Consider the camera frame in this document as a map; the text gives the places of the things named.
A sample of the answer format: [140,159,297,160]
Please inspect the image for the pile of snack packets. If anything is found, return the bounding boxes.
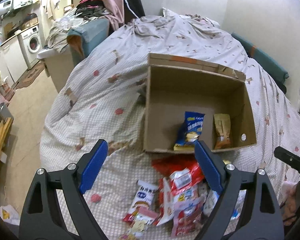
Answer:
[122,165,240,240]

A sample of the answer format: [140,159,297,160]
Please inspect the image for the blue snack packet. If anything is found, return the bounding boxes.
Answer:
[174,111,206,152]

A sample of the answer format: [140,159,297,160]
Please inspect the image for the teal armchair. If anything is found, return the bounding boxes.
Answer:
[67,19,110,65]

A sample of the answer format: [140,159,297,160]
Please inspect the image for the white microwave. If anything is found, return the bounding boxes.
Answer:
[0,0,14,13]

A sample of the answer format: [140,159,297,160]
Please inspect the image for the red plastic bag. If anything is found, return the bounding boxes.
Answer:
[151,154,205,180]

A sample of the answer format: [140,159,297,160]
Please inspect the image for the white washing machine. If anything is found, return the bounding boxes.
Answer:
[19,25,43,67]

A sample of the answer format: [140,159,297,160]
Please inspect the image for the white kitchen cabinets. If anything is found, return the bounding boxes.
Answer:
[0,36,28,85]

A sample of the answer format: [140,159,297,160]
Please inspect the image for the wooden ladder frame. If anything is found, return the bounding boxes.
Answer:
[0,116,14,188]

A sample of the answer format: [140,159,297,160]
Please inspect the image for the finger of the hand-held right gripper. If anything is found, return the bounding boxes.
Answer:
[274,146,300,179]

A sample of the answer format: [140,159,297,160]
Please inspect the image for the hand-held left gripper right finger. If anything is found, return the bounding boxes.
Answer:
[194,140,285,240]

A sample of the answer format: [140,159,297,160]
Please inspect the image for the white plastic bag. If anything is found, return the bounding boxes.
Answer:
[0,205,20,225]

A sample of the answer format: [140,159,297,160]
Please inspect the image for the brown floor rug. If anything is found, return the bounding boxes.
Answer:
[15,61,45,90]

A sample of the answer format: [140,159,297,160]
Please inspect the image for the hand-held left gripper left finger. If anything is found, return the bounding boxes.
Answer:
[19,138,109,240]

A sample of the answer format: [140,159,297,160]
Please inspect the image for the beige cabinet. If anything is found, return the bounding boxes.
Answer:
[37,47,75,93]

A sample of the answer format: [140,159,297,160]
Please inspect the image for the cardboard box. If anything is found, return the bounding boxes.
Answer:
[142,53,257,154]

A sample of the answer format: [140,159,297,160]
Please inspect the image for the pink hanging cloth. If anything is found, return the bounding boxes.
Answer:
[101,0,125,30]

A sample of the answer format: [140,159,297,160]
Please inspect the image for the pile of clothes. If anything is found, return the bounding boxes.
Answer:
[45,0,113,53]

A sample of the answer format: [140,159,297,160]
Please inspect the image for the tan snack packet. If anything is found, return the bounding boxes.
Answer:
[213,114,233,150]

